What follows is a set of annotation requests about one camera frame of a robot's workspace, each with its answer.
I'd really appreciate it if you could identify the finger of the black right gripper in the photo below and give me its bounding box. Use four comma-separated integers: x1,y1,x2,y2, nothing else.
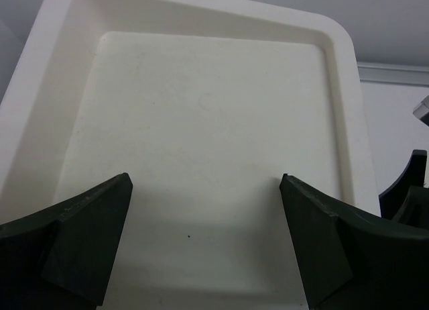
379,150,428,225

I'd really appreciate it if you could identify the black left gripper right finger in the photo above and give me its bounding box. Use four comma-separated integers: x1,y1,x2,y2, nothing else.
280,175,428,309

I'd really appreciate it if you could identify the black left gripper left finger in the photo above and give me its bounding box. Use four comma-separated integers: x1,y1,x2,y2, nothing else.
1,173,133,309

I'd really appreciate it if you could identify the white drawer cabinet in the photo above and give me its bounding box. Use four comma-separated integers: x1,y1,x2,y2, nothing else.
1,0,379,309

